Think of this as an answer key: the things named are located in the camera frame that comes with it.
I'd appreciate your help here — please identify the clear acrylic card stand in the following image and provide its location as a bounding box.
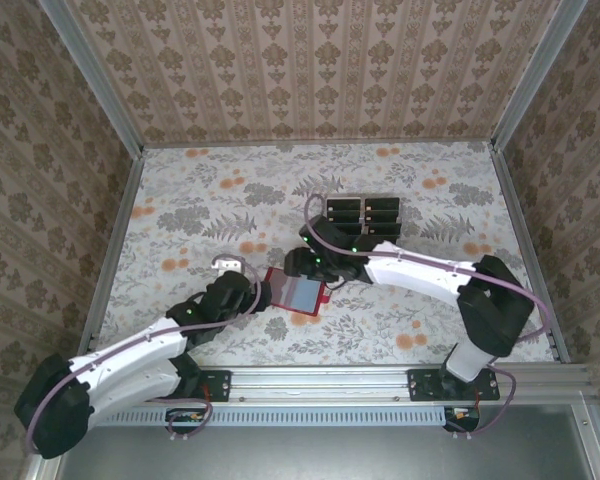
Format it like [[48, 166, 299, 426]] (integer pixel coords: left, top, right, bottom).
[[323, 194, 404, 241]]

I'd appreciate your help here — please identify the red leather card holder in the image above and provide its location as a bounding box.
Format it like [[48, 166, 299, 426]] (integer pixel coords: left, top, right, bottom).
[[265, 266, 333, 318]]

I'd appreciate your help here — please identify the black controller board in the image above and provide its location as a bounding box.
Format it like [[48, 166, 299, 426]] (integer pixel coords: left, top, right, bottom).
[[442, 405, 482, 434], [164, 407, 214, 436]]

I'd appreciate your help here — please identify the grey metal sheet panel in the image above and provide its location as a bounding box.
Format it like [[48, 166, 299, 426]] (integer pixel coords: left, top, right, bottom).
[[59, 424, 589, 480]]

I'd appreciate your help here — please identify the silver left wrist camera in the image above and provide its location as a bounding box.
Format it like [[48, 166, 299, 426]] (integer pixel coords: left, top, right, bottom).
[[211, 254, 246, 277]]

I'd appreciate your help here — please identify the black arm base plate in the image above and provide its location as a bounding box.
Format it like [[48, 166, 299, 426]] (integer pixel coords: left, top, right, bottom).
[[407, 368, 501, 403], [143, 368, 231, 403]]

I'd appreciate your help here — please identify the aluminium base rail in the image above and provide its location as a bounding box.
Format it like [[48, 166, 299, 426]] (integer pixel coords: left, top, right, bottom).
[[87, 364, 594, 401]]

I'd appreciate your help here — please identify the slotted light blue cable duct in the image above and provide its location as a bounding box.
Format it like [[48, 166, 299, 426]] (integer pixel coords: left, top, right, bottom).
[[87, 405, 449, 427]]

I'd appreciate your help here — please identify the aluminium table side rail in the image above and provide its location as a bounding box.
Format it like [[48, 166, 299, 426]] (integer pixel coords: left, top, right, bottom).
[[77, 147, 147, 355], [488, 144, 572, 365]]

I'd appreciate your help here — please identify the aluminium corner post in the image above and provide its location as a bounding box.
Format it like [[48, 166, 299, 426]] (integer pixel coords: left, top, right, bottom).
[[37, 0, 147, 160], [488, 0, 586, 154]]

